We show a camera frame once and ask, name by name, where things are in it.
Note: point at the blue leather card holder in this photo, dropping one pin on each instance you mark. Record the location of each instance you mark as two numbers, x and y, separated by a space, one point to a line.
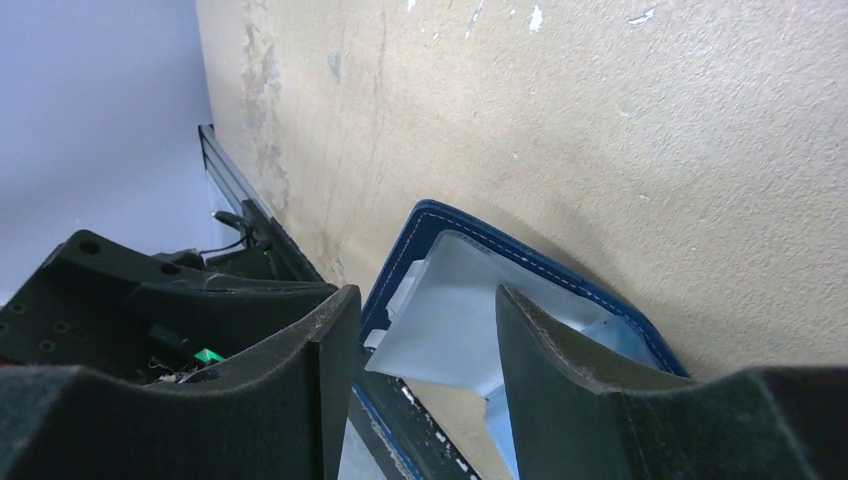
431 317

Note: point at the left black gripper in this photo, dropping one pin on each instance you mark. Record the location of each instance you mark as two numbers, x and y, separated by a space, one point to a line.
96 303

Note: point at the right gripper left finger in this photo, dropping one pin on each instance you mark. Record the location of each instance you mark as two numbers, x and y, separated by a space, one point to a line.
276 410

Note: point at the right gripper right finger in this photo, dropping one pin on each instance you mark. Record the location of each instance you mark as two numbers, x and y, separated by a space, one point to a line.
579 410

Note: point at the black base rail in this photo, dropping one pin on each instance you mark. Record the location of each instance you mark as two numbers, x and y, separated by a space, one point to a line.
398 431

